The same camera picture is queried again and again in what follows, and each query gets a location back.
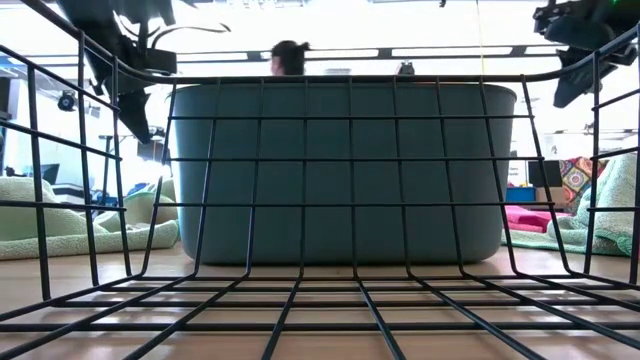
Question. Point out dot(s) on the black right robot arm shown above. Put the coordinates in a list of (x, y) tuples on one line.
[(627, 10)]

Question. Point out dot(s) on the colourful patterned cloth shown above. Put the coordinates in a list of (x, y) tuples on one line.
[(575, 177)]

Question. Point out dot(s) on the blue box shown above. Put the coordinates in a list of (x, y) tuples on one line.
[(520, 194)]

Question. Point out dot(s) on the round black camera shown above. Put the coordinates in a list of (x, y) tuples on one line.
[(66, 101)]

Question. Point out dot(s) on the person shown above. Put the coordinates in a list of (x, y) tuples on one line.
[(291, 59)]

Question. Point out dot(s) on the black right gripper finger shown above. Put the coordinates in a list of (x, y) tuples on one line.
[(577, 80)]

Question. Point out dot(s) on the cardboard box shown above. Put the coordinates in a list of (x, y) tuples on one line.
[(542, 195)]

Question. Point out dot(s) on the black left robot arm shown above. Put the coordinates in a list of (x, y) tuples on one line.
[(100, 10)]

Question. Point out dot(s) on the pink microfiber towel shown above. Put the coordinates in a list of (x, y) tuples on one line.
[(525, 217)]

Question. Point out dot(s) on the teal plastic bin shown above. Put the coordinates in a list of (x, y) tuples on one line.
[(327, 137)]

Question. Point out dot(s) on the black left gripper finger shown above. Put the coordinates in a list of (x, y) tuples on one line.
[(134, 117)]

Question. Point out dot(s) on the black monitor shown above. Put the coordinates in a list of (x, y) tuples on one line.
[(537, 173)]

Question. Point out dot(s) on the small dark device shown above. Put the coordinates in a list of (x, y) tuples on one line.
[(406, 69)]

